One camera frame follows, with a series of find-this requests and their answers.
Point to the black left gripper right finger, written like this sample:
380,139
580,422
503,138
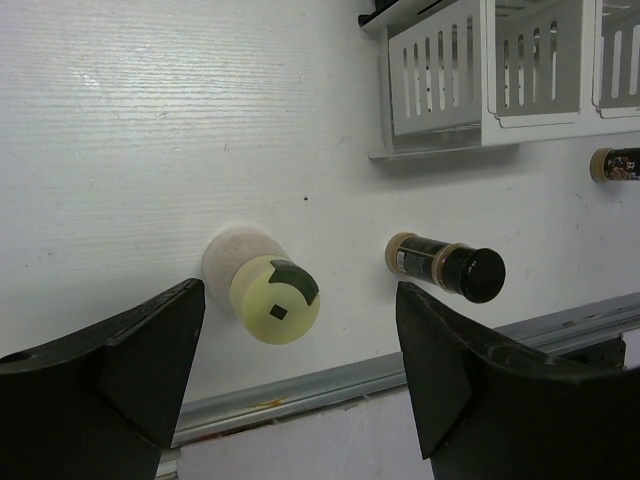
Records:
488,407

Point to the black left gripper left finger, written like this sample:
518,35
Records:
102,402

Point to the spice jar black lid centre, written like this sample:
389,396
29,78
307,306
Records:
476,274

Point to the spice jar black lid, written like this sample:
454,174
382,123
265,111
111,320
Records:
476,274
611,165

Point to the white squeeze bottle yellow cap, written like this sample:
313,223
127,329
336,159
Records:
250,275

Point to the spice jar black lid right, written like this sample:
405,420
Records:
611,165

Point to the white metal organizer rack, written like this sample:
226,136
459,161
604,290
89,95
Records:
459,75

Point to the aluminium table edge rail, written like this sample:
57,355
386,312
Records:
556,333

